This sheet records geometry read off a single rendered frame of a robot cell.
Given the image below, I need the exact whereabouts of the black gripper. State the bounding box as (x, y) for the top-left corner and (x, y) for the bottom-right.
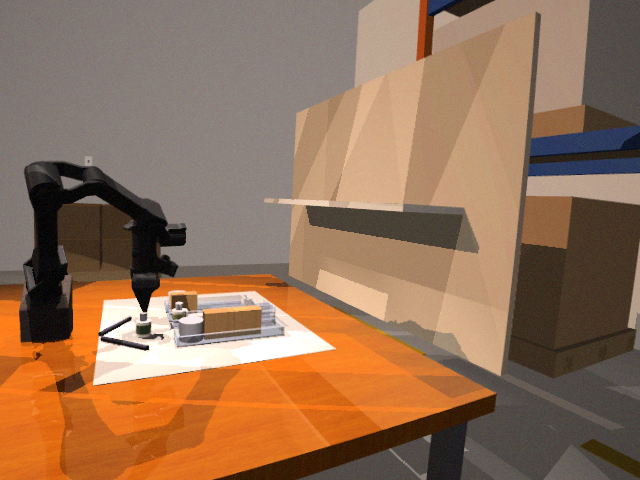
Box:
(130, 248), (160, 313)

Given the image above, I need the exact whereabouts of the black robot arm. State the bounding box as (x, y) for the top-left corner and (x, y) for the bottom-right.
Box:
(23, 161), (187, 307)

